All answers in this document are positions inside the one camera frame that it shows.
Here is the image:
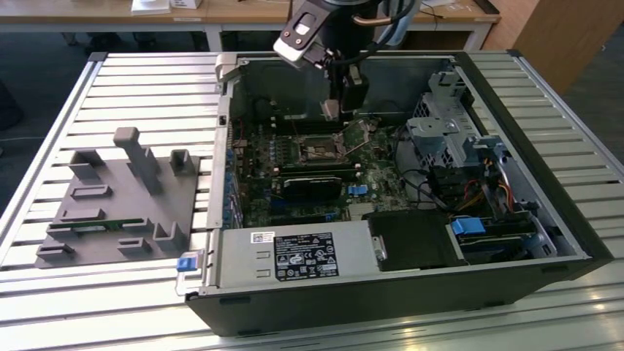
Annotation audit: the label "green motherboard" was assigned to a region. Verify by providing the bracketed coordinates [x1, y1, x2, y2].
[226, 111, 442, 228]

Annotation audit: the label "black plastic shroud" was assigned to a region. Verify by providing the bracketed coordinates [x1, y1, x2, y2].
[364, 210, 469, 272]

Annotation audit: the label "black RAM slot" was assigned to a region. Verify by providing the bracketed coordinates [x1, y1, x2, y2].
[281, 163, 356, 172]
[274, 113, 348, 124]

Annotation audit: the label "silver metal drive cage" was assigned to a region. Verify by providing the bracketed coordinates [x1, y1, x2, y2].
[404, 71, 510, 171]

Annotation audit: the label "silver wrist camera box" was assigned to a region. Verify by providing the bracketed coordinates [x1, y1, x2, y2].
[270, 10, 328, 69]

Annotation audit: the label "green RAM stick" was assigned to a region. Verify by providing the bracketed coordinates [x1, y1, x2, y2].
[48, 218, 146, 233]

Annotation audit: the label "blue disk carrier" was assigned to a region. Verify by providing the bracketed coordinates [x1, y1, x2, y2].
[450, 216, 488, 238]

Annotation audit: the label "black cable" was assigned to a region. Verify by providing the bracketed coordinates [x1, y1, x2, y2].
[393, 126, 448, 214]

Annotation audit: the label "yellow red power wires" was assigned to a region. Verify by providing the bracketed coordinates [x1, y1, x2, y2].
[457, 175, 517, 216]

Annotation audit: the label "wooden cabinet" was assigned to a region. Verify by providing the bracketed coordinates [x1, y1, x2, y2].
[480, 0, 624, 96]

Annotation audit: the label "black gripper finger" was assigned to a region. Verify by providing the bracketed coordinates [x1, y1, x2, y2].
[338, 67, 370, 113]
[326, 68, 342, 102]

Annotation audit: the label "wooden desk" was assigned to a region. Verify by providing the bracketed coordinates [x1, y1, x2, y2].
[0, 0, 502, 52]

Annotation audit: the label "silver square CPU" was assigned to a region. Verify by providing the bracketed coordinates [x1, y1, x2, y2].
[320, 99, 341, 122]

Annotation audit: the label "grey parts rack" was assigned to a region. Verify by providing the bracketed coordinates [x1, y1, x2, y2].
[34, 127, 204, 271]

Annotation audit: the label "metal socket cover frame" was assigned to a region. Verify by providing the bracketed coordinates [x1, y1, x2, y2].
[336, 117, 380, 157]

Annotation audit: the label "open black PC case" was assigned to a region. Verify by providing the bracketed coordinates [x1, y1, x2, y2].
[182, 50, 614, 337]

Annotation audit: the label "silver power supply unit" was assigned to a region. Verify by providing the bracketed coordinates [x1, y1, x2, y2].
[213, 220, 386, 288]

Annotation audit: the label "CPU socket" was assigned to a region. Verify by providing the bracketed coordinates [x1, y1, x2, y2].
[290, 133, 350, 165]

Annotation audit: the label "beige case handle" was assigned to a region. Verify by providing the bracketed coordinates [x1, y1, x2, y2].
[213, 53, 245, 83]

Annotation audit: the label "black graphics card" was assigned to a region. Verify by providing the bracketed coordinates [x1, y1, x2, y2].
[280, 175, 345, 201]

